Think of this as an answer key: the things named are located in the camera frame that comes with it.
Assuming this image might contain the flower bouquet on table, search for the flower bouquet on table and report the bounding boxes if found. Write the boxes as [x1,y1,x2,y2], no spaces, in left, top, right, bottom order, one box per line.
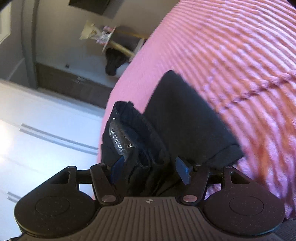
[79,21,115,45]

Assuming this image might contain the black garment on chair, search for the black garment on chair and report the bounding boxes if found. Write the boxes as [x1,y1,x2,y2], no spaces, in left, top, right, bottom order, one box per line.
[105,48,129,76]

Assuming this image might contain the black wall television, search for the black wall television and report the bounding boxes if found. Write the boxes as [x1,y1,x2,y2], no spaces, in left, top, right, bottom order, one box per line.
[69,0,110,15]

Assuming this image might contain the round white side table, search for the round white side table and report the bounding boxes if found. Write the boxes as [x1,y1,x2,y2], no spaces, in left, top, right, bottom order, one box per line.
[102,26,147,62]

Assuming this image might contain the pink ribbed bed blanket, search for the pink ribbed bed blanket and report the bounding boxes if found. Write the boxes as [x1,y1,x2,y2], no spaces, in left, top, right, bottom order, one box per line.
[102,1,295,219]

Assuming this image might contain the black pants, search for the black pants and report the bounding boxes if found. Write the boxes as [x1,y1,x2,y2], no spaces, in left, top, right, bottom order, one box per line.
[101,71,244,197]

